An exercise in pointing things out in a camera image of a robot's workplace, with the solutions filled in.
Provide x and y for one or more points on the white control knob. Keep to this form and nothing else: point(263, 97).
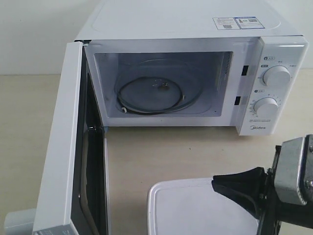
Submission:
point(266, 107)
point(276, 76)

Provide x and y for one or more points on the upper white control knob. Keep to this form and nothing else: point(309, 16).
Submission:
point(276, 76)

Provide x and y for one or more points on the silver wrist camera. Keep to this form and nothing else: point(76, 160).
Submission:
point(293, 179)

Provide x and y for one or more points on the white microwave door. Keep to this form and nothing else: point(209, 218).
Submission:
point(74, 192)

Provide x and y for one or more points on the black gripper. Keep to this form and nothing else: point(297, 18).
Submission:
point(244, 188)

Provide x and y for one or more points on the white plastic lidded container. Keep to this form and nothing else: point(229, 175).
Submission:
point(192, 207)

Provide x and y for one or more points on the glass turntable plate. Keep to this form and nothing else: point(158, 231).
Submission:
point(157, 86)

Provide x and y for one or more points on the lower white control knob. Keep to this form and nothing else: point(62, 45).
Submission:
point(266, 107)

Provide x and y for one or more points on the white microwave oven body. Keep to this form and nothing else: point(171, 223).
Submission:
point(230, 63)

